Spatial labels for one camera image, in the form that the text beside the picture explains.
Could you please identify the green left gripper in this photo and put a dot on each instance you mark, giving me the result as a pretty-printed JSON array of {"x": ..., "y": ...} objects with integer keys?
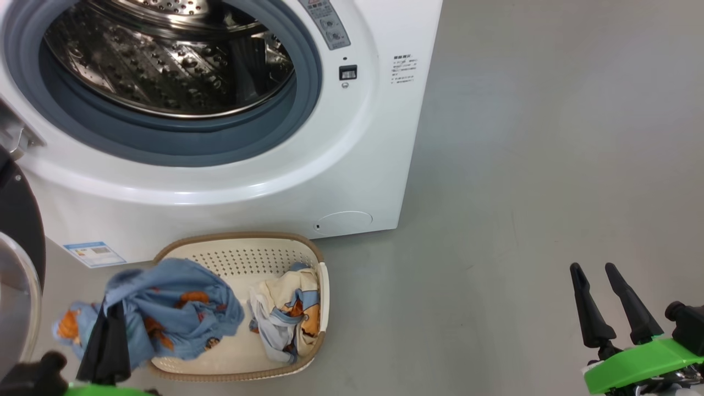
[{"x": 104, "y": 391}]

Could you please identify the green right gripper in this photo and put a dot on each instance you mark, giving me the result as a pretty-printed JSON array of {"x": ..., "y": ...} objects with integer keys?
[{"x": 643, "y": 363}]

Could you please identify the blue patterned garment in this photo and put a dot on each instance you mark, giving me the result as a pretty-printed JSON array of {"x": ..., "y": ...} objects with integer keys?
[{"x": 176, "y": 313}]

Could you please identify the round glass washer door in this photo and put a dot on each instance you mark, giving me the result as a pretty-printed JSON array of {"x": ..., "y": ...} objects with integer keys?
[{"x": 19, "y": 220}]

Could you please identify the cream and blue garment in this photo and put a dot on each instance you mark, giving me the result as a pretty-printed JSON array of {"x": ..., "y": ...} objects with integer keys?
[{"x": 286, "y": 297}]

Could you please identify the white front-load washing machine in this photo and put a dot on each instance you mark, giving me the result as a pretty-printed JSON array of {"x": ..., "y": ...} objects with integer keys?
[{"x": 247, "y": 187}]

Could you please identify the grey rubber door seal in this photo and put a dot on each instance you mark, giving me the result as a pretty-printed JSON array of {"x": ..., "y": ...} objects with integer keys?
[{"x": 165, "y": 140}]

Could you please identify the black door lock latch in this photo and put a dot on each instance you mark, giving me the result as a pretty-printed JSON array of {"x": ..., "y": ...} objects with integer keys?
[{"x": 348, "y": 72}]

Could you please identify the blue energy label sticker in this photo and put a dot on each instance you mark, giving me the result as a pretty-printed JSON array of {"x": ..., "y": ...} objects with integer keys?
[{"x": 94, "y": 254}]

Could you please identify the cream perforated laundry basket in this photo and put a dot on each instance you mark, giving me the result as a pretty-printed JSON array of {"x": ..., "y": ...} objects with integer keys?
[{"x": 242, "y": 258}]

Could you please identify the round white filter cover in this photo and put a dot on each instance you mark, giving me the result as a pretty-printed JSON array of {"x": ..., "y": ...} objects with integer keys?
[{"x": 344, "y": 223}]

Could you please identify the printed text label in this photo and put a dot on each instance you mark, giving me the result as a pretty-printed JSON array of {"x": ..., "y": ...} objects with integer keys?
[{"x": 404, "y": 69}]

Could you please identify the grey warning sticker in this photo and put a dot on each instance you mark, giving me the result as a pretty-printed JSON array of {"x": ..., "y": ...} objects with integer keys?
[{"x": 330, "y": 25}]

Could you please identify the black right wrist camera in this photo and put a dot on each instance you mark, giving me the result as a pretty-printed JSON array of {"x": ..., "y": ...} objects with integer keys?
[{"x": 690, "y": 327}]

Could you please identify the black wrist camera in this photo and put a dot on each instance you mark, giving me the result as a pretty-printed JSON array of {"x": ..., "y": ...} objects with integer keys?
[
  {"x": 30, "y": 377},
  {"x": 690, "y": 327}
]

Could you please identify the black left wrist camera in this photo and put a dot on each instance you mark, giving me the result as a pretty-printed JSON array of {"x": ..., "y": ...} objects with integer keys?
[{"x": 30, "y": 377}]

